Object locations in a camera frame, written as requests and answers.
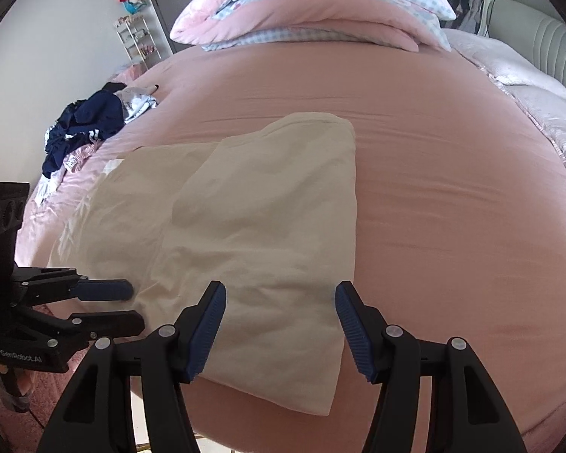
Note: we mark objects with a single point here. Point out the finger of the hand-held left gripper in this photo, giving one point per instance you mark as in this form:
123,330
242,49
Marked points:
118,323
108,290

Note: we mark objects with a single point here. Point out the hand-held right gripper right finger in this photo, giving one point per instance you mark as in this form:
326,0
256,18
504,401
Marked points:
353,339

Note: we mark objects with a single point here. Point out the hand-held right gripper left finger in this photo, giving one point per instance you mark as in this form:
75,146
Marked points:
207,335

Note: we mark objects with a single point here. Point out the pink and cream shirt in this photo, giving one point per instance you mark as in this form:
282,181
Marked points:
264,222

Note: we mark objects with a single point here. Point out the navy striped clothes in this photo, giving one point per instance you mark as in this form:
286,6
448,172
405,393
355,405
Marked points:
94,113

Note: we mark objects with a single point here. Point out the pink fuzzy clothing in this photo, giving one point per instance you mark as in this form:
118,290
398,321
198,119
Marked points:
47,387

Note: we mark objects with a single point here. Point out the pink striped cloth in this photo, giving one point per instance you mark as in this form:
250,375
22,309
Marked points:
80,158

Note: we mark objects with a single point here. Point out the light printed cloth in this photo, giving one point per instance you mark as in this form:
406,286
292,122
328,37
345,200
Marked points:
139,104

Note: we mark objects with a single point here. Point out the red and blue plush toy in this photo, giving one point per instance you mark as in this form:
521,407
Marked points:
132,0

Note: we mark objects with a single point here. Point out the grey door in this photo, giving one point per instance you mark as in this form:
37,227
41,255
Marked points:
170,0

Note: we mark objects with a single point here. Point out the folded pink checked quilt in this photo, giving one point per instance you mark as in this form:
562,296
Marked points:
287,4

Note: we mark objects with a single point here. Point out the grey padded headboard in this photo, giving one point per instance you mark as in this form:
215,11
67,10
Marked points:
537,52

